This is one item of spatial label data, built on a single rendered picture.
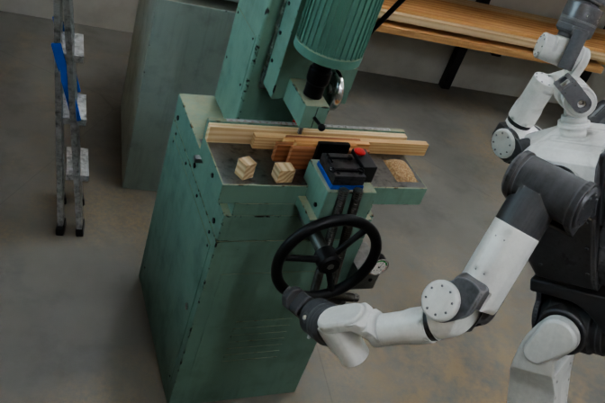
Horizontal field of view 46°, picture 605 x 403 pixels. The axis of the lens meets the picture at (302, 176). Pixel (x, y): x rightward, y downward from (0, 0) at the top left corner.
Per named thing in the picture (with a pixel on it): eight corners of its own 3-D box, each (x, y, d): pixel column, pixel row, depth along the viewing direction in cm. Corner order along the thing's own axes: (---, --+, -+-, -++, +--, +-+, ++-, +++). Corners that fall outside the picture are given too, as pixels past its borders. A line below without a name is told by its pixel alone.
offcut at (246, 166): (252, 177, 179) (257, 163, 177) (242, 180, 177) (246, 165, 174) (244, 169, 181) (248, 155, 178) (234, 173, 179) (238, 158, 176)
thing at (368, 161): (329, 189, 174) (337, 171, 171) (315, 162, 182) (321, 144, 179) (376, 190, 180) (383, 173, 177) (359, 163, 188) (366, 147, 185)
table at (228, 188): (225, 229, 170) (230, 210, 166) (197, 152, 191) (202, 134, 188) (436, 228, 196) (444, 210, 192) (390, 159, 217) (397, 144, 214)
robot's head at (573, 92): (595, 96, 147) (573, 67, 146) (605, 106, 139) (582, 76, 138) (568, 115, 149) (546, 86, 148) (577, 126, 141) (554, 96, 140)
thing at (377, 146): (251, 148, 190) (256, 136, 187) (249, 144, 191) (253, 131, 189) (424, 156, 213) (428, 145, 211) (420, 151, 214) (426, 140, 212)
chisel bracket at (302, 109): (296, 133, 186) (306, 105, 181) (280, 102, 196) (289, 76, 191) (321, 134, 189) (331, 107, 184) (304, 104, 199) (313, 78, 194)
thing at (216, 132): (206, 142, 186) (210, 126, 183) (204, 138, 187) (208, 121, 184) (401, 150, 211) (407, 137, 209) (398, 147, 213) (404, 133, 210)
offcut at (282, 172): (292, 182, 182) (295, 170, 180) (275, 183, 180) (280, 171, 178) (286, 174, 185) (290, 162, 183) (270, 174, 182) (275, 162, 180)
